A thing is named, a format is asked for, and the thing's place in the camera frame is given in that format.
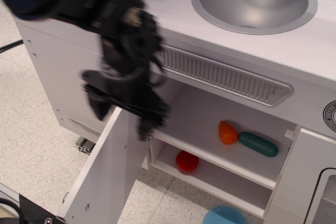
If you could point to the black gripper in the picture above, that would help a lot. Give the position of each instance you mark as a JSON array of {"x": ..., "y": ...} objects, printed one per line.
[{"x": 131, "y": 93}]

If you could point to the white cabinet door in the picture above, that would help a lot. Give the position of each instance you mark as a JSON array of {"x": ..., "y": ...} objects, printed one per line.
[{"x": 103, "y": 186}]

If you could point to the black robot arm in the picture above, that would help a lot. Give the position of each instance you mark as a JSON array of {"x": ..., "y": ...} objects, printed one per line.
[{"x": 129, "y": 40}]

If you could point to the white toy kitchen cabinet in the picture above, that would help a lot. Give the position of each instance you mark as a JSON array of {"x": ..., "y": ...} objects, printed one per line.
[{"x": 303, "y": 58}]

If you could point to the silver fridge logo badge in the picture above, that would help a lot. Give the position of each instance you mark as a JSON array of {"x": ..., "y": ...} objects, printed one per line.
[{"x": 85, "y": 127}]

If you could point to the aluminium extrusion foot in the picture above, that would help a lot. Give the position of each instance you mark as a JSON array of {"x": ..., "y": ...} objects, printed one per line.
[{"x": 84, "y": 145}]

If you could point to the red toy tomato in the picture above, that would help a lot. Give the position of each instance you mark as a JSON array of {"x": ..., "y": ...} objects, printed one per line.
[{"x": 186, "y": 162}]

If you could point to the orange toy carrot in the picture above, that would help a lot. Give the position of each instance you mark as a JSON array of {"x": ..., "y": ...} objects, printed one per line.
[{"x": 227, "y": 133}]

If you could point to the silver vent grille panel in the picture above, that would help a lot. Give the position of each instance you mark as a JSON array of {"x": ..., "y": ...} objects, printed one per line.
[{"x": 237, "y": 81}]

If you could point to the blue ball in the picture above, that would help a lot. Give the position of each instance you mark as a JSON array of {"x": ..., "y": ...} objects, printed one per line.
[{"x": 224, "y": 214}]

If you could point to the green toy cucumber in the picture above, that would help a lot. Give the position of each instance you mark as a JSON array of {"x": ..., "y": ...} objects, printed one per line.
[{"x": 258, "y": 144}]

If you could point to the silver round sink basin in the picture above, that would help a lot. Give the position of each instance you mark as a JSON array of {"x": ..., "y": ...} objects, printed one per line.
[{"x": 256, "y": 17}]

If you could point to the white oven door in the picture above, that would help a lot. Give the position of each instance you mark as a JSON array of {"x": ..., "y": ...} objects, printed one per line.
[{"x": 312, "y": 158}]

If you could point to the black oven dial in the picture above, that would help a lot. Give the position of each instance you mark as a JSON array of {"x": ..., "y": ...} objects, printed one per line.
[{"x": 329, "y": 115}]

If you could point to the black metal base plate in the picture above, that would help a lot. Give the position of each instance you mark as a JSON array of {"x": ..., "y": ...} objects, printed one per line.
[{"x": 28, "y": 212}]

